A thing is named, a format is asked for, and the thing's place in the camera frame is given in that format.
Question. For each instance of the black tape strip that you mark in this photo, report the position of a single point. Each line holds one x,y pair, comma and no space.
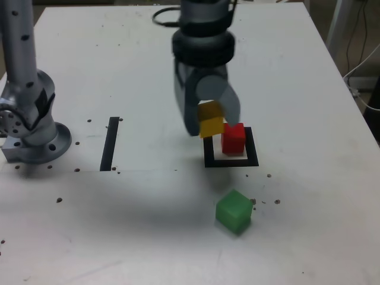
108,148

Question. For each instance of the red cube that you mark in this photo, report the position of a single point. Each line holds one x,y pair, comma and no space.
233,142

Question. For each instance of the green cube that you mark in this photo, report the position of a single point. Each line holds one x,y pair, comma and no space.
233,212

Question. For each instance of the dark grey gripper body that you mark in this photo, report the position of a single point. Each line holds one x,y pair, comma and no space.
210,70

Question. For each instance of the white metal stand leg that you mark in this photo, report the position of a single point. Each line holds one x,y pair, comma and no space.
335,23

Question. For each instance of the yellow cube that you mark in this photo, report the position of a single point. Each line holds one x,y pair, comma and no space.
211,127

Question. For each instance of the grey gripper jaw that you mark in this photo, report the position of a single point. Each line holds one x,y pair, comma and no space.
187,104
212,87

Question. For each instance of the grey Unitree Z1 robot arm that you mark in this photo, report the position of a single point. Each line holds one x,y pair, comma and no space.
20,59

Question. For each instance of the black tape square outline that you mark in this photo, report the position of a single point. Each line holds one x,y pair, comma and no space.
231,163

